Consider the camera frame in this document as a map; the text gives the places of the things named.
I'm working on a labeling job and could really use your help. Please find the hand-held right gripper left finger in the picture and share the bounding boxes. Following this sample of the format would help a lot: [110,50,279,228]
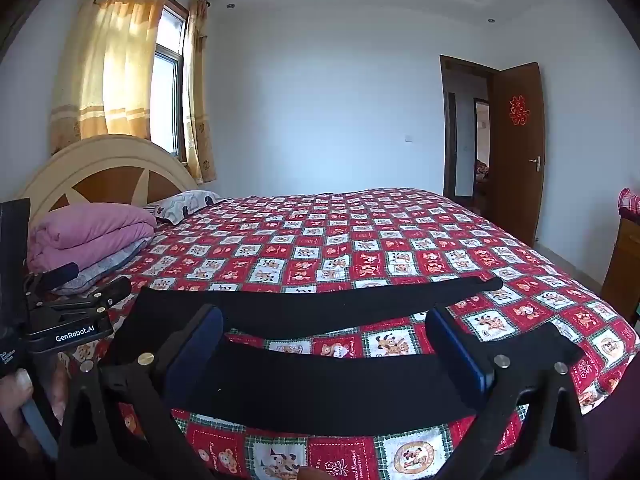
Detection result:
[57,304,226,480]

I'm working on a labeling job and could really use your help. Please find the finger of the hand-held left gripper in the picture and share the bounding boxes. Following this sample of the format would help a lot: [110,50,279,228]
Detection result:
[37,262,80,288]
[65,277,132,311]

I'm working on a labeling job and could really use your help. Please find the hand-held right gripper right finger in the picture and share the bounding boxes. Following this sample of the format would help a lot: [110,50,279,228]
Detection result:
[425,305,591,480]

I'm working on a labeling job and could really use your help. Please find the black pants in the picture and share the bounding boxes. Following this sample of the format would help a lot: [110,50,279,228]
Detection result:
[107,276,586,438]

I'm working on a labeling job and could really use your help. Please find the person's left hand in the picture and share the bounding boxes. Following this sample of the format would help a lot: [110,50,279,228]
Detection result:
[0,369,36,453]

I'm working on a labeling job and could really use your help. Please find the grey striped folded blanket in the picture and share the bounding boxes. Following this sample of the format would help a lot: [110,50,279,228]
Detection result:
[50,237,153,297]

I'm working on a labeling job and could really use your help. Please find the folded pink quilt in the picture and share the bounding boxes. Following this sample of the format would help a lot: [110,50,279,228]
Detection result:
[27,204,158,273]

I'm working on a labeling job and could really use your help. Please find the white patterned pillow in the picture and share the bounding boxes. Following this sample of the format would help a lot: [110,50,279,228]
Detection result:
[145,190,226,226]

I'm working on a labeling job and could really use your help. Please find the cream wooden headboard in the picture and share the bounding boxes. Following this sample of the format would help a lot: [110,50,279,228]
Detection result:
[17,134,198,221]

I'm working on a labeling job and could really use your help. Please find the red printed bedspread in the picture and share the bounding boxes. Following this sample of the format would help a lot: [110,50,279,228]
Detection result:
[57,187,640,480]

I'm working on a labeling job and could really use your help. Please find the brown wooden door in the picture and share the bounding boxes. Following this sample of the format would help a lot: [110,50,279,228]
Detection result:
[487,61,546,248]

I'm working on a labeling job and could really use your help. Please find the wooden cabinet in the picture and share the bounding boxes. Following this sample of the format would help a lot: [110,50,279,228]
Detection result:
[600,215,640,326]

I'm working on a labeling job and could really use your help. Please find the narrow yellow curtain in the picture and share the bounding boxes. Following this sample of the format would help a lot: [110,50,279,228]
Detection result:
[181,0,218,185]

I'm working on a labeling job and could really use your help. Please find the window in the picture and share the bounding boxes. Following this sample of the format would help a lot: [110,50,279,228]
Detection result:
[149,0,188,161]

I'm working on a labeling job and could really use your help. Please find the wide yellow curtain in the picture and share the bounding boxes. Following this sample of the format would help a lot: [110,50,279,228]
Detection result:
[48,0,173,156]

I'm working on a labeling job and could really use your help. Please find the red checked cloth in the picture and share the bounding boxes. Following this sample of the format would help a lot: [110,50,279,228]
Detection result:
[617,187,640,221]

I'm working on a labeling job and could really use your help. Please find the red paper door decoration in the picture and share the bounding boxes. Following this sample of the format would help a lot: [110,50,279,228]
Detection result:
[508,92,528,126]

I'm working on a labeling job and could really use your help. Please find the brown door frame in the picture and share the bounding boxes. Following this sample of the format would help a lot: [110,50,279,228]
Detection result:
[439,54,501,211]

